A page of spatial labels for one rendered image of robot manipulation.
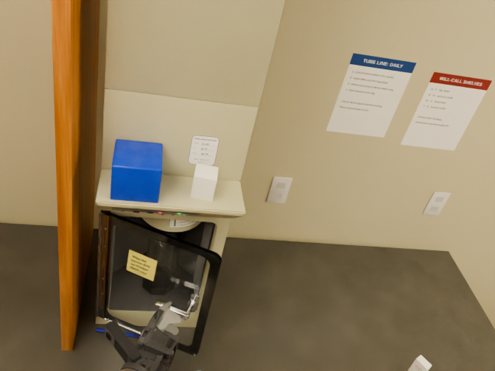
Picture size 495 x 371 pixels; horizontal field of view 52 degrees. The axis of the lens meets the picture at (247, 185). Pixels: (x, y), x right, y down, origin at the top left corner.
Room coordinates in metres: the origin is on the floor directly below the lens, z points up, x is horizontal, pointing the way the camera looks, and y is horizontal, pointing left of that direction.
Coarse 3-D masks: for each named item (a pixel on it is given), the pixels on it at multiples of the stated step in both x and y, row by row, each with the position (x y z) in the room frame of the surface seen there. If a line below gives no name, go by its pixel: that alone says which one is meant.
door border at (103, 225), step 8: (104, 216) 0.87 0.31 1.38; (104, 224) 0.86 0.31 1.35; (104, 232) 0.86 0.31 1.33; (104, 240) 0.86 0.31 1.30; (104, 248) 0.86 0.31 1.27; (104, 256) 0.86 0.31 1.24; (104, 264) 0.86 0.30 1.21; (104, 272) 0.86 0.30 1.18; (96, 280) 0.86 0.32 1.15; (104, 280) 0.86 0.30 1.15; (104, 288) 0.86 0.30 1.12; (96, 296) 0.86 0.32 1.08; (104, 296) 0.86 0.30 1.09; (104, 304) 0.86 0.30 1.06
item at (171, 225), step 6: (150, 222) 0.94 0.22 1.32; (156, 222) 0.94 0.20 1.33; (162, 222) 0.94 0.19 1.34; (168, 222) 0.94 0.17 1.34; (174, 222) 0.95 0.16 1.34; (180, 222) 0.95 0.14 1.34; (186, 222) 0.96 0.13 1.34; (192, 222) 0.97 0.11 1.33; (198, 222) 0.99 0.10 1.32; (162, 228) 0.94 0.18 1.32; (168, 228) 0.94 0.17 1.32; (174, 228) 0.94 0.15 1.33; (180, 228) 0.95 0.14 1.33; (186, 228) 0.96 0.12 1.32
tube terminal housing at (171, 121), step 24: (120, 96) 0.89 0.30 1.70; (144, 96) 0.90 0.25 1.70; (168, 96) 0.91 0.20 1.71; (120, 120) 0.89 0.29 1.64; (144, 120) 0.90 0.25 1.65; (168, 120) 0.91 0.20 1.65; (192, 120) 0.93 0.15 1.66; (216, 120) 0.94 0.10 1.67; (240, 120) 0.96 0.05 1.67; (168, 144) 0.92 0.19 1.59; (240, 144) 0.96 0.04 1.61; (168, 168) 0.92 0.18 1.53; (192, 168) 0.93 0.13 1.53; (240, 168) 0.96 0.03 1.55; (144, 216) 0.91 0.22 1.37; (168, 216) 0.92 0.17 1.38; (192, 216) 0.94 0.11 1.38; (216, 240) 0.96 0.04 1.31
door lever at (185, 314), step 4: (192, 300) 0.83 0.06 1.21; (156, 304) 0.79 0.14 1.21; (160, 304) 0.79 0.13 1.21; (188, 304) 0.83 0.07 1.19; (192, 304) 0.82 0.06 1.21; (196, 304) 0.82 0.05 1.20; (172, 308) 0.79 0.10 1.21; (176, 308) 0.79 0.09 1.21; (188, 308) 0.80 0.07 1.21; (176, 312) 0.78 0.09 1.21; (180, 312) 0.78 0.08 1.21; (184, 312) 0.79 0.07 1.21; (188, 312) 0.79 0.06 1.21; (180, 316) 0.78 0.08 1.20; (184, 316) 0.78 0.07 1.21; (188, 316) 0.78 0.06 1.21
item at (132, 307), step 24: (120, 216) 0.87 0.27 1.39; (120, 240) 0.86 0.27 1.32; (144, 240) 0.85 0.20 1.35; (168, 240) 0.84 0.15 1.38; (120, 264) 0.86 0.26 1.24; (168, 264) 0.84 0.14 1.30; (192, 264) 0.83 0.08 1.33; (216, 264) 0.82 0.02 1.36; (120, 288) 0.86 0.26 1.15; (144, 288) 0.85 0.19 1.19; (168, 288) 0.84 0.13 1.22; (192, 288) 0.83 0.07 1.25; (120, 312) 0.86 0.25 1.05; (144, 312) 0.85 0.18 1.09; (192, 312) 0.83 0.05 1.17; (192, 336) 0.83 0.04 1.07
